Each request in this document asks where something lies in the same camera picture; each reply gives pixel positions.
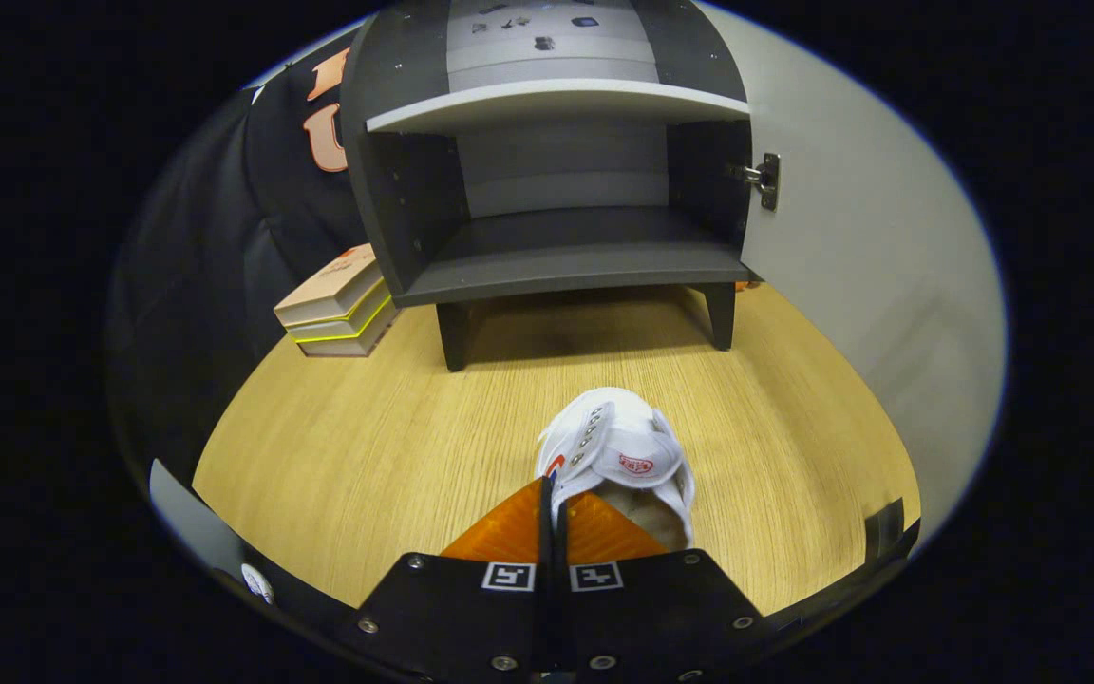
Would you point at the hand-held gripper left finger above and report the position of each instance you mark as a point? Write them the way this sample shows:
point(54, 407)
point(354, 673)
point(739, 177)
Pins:
point(452, 608)

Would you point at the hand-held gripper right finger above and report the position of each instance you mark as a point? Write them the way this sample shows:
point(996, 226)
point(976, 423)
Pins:
point(661, 608)

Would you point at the small white shoe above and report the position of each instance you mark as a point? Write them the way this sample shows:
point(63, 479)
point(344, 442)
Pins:
point(618, 437)

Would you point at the dark grey shoe cabinet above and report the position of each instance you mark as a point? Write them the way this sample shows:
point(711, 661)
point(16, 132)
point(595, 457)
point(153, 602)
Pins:
point(556, 271)

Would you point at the beige shoe cabinet door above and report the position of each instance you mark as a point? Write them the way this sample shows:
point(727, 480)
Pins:
point(889, 285)

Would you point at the metal door hinge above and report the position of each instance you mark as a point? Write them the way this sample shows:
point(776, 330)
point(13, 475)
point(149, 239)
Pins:
point(768, 180)

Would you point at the white cabinet shelf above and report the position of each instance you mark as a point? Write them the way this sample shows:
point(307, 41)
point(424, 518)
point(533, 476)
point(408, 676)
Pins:
point(556, 95)

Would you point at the light grey panel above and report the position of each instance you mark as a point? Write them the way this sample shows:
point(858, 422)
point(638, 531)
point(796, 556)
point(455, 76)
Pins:
point(186, 518)

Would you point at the book with yellow-green edge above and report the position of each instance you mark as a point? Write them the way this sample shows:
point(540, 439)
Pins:
point(343, 328)

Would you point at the beige cover book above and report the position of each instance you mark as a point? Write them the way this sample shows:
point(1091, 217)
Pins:
point(329, 285)

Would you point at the black backdrop cloth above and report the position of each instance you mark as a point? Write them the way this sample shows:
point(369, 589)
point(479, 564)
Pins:
point(196, 285)

